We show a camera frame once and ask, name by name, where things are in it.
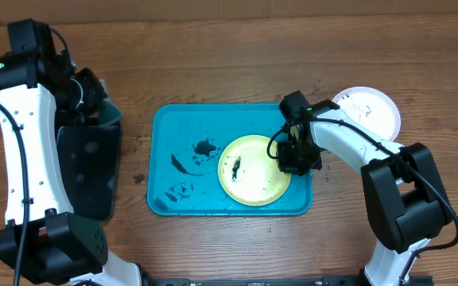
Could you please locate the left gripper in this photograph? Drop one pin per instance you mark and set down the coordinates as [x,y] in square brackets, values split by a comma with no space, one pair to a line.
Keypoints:
[98,94]

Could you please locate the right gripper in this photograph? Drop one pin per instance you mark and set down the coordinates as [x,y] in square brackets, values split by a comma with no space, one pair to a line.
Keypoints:
[289,165]

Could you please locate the yellow-green speckled plate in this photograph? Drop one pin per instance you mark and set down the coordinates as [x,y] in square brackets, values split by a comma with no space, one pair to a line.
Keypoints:
[248,175]

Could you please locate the pink speckled plate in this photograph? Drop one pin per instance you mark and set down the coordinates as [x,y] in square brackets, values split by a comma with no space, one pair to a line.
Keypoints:
[372,109]

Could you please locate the green scrub sponge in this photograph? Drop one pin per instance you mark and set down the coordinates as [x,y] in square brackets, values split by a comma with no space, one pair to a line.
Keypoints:
[109,113]

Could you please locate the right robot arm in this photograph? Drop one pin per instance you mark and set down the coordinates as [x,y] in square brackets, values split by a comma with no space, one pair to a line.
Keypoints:
[407,206]

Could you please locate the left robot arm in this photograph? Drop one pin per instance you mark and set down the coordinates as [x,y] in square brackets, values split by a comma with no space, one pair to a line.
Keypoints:
[43,240]

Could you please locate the teal plastic tray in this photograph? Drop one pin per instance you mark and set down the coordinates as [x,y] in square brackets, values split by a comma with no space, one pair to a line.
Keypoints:
[186,144]

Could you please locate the black water basin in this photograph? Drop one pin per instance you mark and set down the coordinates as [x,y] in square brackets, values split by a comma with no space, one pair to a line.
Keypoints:
[89,158]

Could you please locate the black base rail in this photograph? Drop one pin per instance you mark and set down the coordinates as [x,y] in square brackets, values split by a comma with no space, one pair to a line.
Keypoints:
[253,282]

